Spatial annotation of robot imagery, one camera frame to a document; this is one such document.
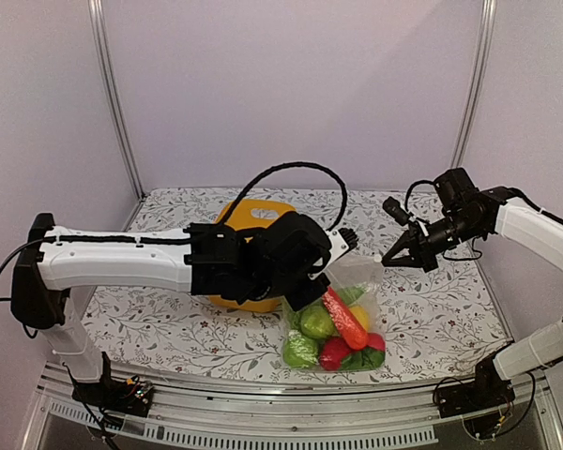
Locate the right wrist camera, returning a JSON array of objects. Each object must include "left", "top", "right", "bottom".
[{"left": 383, "top": 197, "right": 429, "bottom": 236}]

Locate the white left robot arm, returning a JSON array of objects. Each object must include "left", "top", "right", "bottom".
[{"left": 10, "top": 211, "right": 352, "bottom": 407}]

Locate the red toy chili pepper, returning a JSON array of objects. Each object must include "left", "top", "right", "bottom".
[{"left": 322, "top": 288, "right": 368, "bottom": 351}]

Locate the floral tablecloth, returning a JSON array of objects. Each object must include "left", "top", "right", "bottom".
[{"left": 83, "top": 187, "right": 510, "bottom": 384}]

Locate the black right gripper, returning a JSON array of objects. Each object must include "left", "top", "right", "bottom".
[{"left": 381, "top": 211, "right": 484, "bottom": 273}]

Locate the clear zip top bag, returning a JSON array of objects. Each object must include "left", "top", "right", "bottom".
[{"left": 281, "top": 254, "right": 386, "bottom": 372}]

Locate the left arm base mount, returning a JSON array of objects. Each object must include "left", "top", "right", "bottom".
[{"left": 71, "top": 352, "right": 154, "bottom": 418}]

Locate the green toy cucumber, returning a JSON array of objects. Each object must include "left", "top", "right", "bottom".
[{"left": 336, "top": 286, "right": 367, "bottom": 306}]

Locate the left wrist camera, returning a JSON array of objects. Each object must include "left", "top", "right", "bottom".
[{"left": 325, "top": 228, "right": 358, "bottom": 268}]

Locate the front aluminium rail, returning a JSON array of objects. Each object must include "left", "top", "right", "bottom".
[{"left": 21, "top": 362, "right": 563, "bottom": 449}]

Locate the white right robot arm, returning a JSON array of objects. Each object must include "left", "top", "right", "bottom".
[{"left": 382, "top": 168, "right": 563, "bottom": 409}]

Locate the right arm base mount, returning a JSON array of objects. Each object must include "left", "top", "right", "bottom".
[{"left": 433, "top": 354, "right": 515, "bottom": 440}]

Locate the yellow plastic basket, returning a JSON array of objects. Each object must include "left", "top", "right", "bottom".
[{"left": 209, "top": 199, "right": 296, "bottom": 313}]

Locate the green toy grape bunch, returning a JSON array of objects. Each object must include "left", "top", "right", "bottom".
[{"left": 340, "top": 347, "right": 386, "bottom": 371}]

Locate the left aluminium frame post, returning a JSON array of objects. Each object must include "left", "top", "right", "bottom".
[{"left": 87, "top": 0, "right": 145, "bottom": 201}]

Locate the green toy apple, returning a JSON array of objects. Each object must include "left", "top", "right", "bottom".
[{"left": 282, "top": 330, "right": 319, "bottom": 368}]

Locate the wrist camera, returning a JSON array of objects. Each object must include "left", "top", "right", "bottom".
[
  {"left": 325, "top": 228, "right": 358, "bottom": 268},
  {"left": 383, "top": 197, "right": 429, "bottom": 236}
]

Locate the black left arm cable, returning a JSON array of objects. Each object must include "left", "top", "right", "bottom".
[{"left": 220, "top": 161, "right": 349, "bottom": 233}]

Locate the aluminium frame post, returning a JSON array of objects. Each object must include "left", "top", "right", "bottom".
[
  {"left": 450, "top": 0, "right": 497, "bottom": 168},
  {"left": 87, "top": 0, "right": 145, "bottom": 201}
]

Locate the right aluminium frame post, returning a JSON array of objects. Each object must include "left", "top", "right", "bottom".
[{"left": 450, "top": 0, "right": 497, "bottom": 168}]

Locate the green toy pear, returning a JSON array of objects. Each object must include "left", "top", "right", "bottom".
[{"left": 299, "top": 305, "right": 336, "bottom": 339}]

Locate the yellow toy lemon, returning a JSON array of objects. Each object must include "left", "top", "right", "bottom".
[{"left": 350, "top": 305, "right": 371, "bottom": 332}]

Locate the red toy tomato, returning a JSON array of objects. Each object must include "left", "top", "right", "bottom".
[{"left": 319, "top": 337, "right": 353, "bottom": 371}]

